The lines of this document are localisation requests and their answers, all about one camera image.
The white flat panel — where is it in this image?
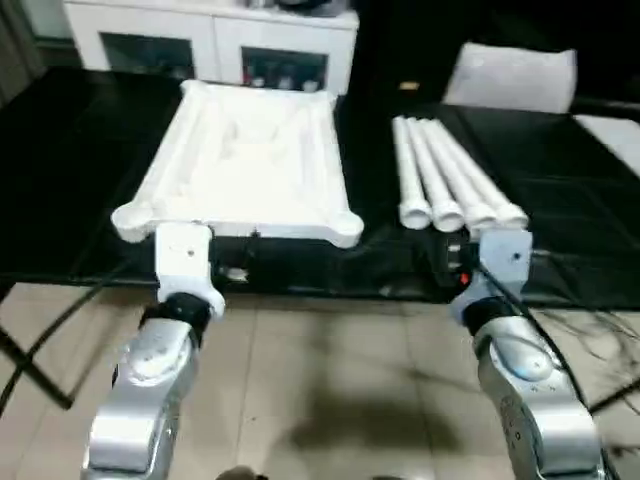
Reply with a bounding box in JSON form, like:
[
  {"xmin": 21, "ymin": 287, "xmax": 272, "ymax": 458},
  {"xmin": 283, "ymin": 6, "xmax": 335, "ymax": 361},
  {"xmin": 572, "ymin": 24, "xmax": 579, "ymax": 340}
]
[{"xmin": 443, "ymin": 42, "xmax": 579, "ymax": 114}]

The white plastic table leg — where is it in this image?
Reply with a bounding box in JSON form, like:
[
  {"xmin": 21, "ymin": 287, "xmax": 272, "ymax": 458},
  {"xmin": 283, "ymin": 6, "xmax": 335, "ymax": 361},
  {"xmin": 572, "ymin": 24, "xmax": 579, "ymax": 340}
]
[
  {"xmin": 430, "ymin": 118, "xmax": 529, "ymax": 229},
  {"xmin": 392, "ymin": 115, "xmax": 431, "ymax": 231},
  {"xmin": 405, "ymin": 118, "xmax": 464, "ymax": 233},
  {"xmin": 418, "ymin": 118, "xmax": 498, "ymax": 231}
]

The black work mat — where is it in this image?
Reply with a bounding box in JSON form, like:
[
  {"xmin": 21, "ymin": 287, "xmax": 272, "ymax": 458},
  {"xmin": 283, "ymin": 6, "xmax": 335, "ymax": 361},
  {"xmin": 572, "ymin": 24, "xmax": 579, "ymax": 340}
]
[{"xmin": 0, "ymin": 68, "xmax": 640, "ymax": 306}]

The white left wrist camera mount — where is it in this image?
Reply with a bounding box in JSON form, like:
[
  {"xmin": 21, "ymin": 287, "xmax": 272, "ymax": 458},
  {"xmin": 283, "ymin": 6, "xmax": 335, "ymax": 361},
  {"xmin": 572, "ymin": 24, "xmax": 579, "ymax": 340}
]
[{"xmin": 153, "ymin": 223, "xmax": 228, "ymax": 319}]

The white plastic table top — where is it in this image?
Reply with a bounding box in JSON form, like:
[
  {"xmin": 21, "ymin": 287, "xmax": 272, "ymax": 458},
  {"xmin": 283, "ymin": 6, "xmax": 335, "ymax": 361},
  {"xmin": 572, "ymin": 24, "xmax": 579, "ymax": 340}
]
[{"xmin": 110, "ymin": 80, "xmax": 366, "ymax": 249}]

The white cabinet with glass doors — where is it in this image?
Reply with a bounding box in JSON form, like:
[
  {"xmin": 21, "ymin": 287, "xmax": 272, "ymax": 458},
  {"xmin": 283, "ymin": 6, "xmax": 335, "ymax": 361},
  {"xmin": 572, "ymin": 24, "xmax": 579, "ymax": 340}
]
[{"xmin": 62, "ymin": 0, "xmax": 359, "ymax": 98}]

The black metal stand leg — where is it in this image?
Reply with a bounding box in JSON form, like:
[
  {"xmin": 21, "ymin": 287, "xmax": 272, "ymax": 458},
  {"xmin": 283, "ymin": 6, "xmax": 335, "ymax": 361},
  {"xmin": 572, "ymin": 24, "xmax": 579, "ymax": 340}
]
[{"xmin": 0, "ymin": 330, "xmax": 76, "ymax": 411}]

